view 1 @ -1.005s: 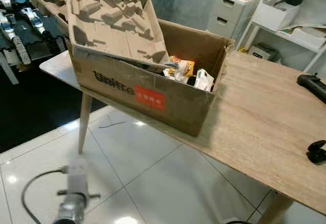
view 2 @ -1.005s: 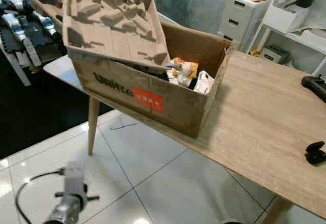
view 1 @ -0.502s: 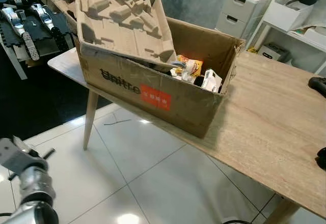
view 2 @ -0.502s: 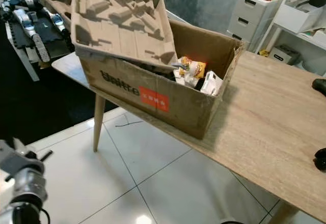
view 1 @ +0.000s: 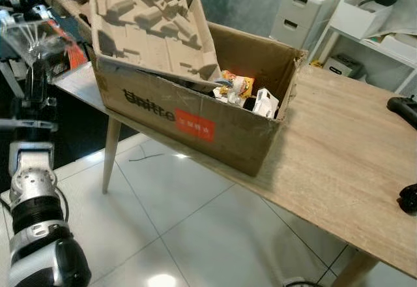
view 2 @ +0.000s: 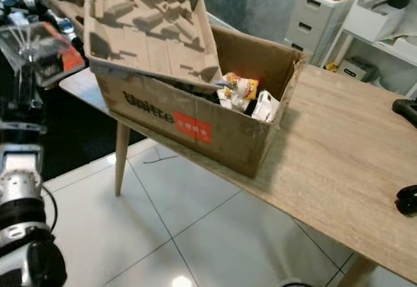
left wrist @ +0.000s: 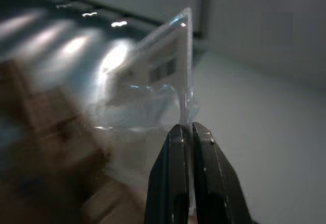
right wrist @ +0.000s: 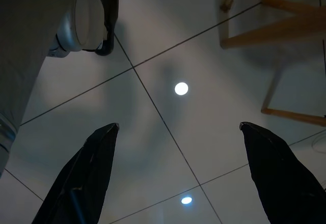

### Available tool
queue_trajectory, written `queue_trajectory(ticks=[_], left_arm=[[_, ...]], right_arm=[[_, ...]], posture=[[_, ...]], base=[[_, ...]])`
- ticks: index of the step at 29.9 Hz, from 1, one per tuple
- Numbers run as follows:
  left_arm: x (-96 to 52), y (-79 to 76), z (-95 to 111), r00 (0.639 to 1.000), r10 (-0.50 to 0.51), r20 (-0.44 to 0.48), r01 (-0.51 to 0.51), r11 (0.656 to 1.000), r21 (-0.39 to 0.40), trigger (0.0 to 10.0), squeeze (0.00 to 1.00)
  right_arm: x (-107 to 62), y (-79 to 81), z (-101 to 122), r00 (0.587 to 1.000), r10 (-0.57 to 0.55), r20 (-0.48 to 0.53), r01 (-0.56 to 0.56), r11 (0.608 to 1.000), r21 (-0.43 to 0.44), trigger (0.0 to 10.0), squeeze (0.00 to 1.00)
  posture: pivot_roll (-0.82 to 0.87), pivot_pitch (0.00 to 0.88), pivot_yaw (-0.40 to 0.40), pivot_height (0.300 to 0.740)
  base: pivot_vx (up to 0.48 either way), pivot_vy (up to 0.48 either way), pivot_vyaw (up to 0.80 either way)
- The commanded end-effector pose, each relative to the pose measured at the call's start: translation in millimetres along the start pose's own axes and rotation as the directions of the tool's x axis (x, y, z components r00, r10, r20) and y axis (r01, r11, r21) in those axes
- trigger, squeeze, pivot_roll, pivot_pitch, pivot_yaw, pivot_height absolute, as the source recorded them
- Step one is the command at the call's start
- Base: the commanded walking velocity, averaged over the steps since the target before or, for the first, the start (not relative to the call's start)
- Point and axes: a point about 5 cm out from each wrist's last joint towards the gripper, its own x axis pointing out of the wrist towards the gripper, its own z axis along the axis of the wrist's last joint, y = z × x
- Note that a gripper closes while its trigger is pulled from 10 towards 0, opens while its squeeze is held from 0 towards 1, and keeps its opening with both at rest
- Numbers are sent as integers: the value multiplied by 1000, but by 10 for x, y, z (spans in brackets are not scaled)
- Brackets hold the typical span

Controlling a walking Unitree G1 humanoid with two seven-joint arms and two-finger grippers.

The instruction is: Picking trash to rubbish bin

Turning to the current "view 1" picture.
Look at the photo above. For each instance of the stack of papers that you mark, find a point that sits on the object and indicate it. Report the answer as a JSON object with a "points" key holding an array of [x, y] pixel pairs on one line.
{"points": [[397, 39]]}

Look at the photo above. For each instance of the yellow orange snack packet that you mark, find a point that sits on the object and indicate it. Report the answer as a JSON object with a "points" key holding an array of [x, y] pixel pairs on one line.
{"points": [[238, 86]]}

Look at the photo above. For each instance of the white shelf unit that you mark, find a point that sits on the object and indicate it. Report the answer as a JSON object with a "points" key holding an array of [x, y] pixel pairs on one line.
{"points": [[391, 65]]}

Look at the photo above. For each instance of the white drawer cabinet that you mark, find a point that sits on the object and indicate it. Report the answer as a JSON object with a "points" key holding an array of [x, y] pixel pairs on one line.
{"points": [[296, 16]]}

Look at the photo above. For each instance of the white storage box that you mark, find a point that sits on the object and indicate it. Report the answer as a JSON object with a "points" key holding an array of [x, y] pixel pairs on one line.
{"points": [[352, 23]]}

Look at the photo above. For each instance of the black round device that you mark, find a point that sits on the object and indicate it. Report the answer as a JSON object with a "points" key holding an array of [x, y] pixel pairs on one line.
{"points": [[409, 199]]}

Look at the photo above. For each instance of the black equipment pile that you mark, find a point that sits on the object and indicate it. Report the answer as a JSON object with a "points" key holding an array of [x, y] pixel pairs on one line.
{"points": [[16, 0]]}

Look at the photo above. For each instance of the cardboard box red label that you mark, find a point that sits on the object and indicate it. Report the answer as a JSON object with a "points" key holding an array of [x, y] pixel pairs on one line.
{"points": [[234, 143]]}

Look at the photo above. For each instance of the light wood table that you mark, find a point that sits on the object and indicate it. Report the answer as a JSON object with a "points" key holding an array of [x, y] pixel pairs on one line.
{"points": [[326, 150]]}

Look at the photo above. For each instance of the silver left arm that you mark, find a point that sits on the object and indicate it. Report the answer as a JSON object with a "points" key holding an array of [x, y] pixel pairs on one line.
{"points": [[36, 182]]}

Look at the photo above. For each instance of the small white appliance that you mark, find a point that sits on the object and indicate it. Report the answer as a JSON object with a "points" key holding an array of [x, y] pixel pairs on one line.
{"points": [[342, 66]]}

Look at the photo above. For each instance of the black controller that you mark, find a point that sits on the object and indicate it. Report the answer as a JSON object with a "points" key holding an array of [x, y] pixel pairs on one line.
{"points": [[402, 107]]}

